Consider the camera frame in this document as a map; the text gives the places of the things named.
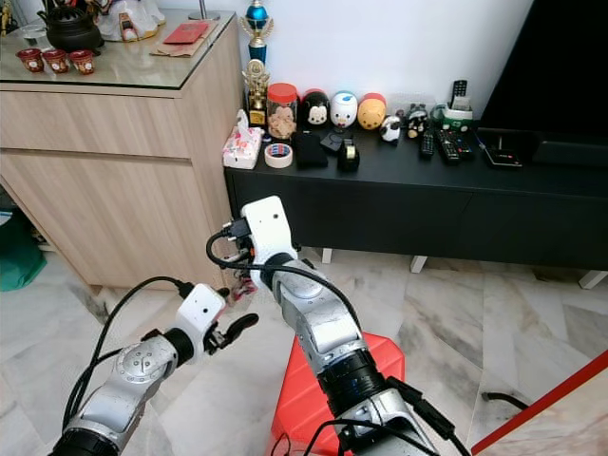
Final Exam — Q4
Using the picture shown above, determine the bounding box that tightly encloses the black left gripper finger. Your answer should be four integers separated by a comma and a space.
221, 313, 260, 345

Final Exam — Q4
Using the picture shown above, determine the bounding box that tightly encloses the white tape roll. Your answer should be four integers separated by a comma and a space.
263, 142, 295, 170

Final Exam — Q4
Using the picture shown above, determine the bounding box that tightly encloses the pink white tissue pack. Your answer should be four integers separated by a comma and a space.
222, 109, 265, 171

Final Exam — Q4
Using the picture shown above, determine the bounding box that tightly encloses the red plastic stool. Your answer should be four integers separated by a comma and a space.
269, 332, 408, 456

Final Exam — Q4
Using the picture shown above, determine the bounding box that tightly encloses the black pouch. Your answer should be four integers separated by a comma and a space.
293, 129, 330, 171

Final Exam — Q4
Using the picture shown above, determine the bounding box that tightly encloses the snack jar with red lid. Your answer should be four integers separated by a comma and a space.
266, 83, 300, 143

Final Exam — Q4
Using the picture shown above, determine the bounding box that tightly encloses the light wooden cabinet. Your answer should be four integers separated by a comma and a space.
0, 11, 245, 291

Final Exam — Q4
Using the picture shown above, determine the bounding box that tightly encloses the black tape dispenser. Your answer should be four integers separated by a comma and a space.
336, 140, 362, 174

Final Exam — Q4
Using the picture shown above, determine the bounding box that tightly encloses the small black box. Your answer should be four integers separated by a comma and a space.
320, 130, 346, 154

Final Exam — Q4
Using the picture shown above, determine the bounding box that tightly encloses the black mouse plush toy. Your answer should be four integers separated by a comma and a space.
299, 89, 332, 129

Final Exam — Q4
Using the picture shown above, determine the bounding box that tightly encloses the small gold trophy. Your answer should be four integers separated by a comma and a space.
242, 59, 271, 128

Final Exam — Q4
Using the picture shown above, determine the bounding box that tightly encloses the white plush toy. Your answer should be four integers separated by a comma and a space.
330, 90, 360, 130

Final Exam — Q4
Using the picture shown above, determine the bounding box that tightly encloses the orange plush toy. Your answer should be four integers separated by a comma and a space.
357, 92, 389, 131

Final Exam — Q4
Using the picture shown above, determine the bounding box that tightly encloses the black low TV console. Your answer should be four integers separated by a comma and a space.
224, 131, 608, 275

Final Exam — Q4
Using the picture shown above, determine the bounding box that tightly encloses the small panda toy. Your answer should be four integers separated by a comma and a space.
380, 115, 404, 144

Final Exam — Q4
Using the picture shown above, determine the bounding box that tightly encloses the brown paper envelope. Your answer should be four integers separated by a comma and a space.
149, 19, 233, 58

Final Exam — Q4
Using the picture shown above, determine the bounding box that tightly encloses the small black white figure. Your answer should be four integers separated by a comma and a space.
402, 104, 430, 141

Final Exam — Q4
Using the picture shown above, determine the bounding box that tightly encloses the red envelope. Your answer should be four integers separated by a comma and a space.
162, 22, 210, 46

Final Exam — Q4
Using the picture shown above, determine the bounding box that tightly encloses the green bag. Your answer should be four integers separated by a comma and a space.
0, 211, 37, 294

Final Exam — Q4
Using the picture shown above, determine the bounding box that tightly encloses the wide black remote control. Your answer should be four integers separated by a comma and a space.
436, 128, 466, 166

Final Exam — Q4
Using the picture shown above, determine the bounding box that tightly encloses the blue and gold trophy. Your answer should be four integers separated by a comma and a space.
240, 0, 276, 65

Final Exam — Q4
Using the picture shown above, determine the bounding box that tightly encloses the silver stand base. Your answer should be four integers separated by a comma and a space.
188, 0, 219, 22

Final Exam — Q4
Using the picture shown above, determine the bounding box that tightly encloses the small red cup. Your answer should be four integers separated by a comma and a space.
16, 47, 45, 74
43, 48, 70, 75
68, 49, 97, 76

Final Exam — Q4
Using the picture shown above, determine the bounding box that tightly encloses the green white phone cradle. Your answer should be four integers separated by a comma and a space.
430, 101, 476, 133

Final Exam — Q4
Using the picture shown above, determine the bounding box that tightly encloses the white ceramic figurine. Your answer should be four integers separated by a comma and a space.
100, 0, 164, 44

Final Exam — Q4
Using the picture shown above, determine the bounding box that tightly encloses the black iron teapot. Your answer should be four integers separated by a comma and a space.
44, 5, 107, 53

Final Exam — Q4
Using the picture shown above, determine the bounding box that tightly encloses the flat black set-top box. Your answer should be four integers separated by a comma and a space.
476, 127, 544, 169

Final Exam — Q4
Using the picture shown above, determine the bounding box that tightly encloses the marble pattern board red edge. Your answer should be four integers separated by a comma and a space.
470, 348, 608, 455

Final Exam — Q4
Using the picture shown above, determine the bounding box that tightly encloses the black soundbar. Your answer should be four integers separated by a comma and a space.
532, 139, 608, 170

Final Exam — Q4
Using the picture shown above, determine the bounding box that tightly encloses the black television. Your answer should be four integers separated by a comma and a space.
478, 0, 608, 143

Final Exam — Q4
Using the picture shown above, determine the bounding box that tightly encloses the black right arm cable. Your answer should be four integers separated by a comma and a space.
205, 223, 371, 324

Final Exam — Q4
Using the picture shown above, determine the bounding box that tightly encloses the black floor cable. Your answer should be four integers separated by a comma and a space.
481, 390, 535, 412

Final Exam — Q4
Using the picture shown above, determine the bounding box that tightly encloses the black cordless phone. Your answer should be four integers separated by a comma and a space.
449, 80, 471, 111

